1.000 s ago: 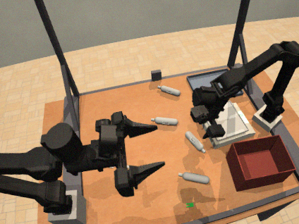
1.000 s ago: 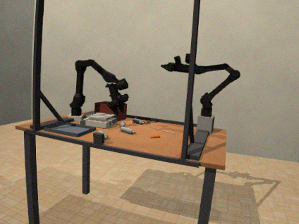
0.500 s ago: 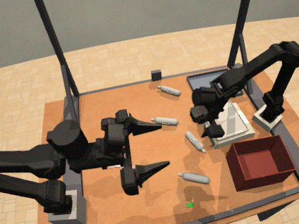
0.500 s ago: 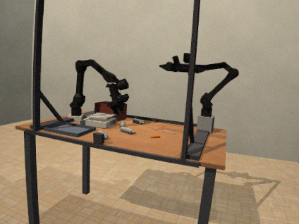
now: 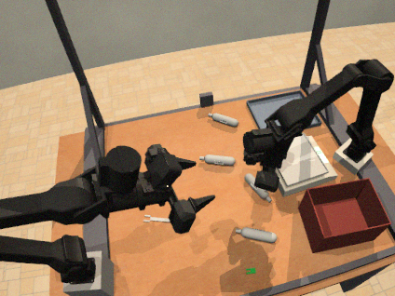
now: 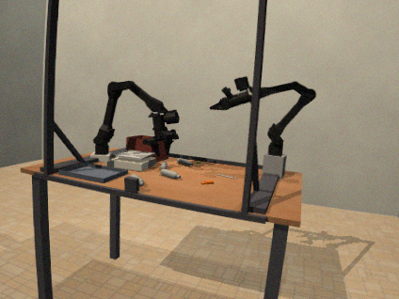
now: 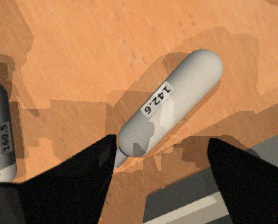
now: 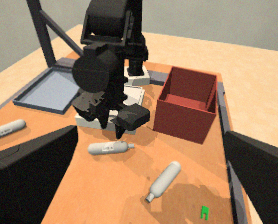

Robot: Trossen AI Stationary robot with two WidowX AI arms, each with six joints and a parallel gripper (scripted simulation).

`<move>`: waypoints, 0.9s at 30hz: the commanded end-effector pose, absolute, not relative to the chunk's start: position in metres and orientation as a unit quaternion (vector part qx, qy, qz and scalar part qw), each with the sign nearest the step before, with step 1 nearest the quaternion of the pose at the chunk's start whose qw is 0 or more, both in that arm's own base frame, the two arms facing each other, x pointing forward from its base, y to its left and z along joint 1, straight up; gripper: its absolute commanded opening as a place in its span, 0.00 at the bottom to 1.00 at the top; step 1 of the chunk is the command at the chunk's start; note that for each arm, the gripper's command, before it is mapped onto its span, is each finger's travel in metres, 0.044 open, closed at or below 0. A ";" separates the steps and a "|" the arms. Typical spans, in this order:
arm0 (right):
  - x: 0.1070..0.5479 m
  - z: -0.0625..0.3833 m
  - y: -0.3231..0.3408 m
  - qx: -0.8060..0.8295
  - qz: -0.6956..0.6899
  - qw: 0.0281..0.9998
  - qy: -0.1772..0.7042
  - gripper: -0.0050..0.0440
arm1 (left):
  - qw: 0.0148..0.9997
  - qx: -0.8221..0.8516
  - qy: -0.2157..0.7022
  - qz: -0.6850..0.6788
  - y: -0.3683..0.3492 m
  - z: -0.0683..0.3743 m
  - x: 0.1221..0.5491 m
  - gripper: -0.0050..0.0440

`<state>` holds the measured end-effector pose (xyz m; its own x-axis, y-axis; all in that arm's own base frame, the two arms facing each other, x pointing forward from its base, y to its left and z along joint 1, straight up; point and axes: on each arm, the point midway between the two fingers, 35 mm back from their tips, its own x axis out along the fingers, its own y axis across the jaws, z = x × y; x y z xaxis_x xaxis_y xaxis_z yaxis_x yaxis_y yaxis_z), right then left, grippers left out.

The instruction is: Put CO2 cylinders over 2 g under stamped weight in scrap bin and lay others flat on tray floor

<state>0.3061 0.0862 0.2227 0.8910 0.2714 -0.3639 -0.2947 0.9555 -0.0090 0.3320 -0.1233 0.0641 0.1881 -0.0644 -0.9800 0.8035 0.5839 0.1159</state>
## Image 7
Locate white digital scale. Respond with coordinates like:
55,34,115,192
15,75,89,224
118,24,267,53
142,135,278,224

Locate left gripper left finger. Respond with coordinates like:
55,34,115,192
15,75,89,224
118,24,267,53
0,134,117,224

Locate grey gas cylinder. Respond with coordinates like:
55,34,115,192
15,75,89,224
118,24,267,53
0,84,17,182
114,49,223,168

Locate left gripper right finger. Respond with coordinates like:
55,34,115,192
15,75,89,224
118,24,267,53
207,138,278,224

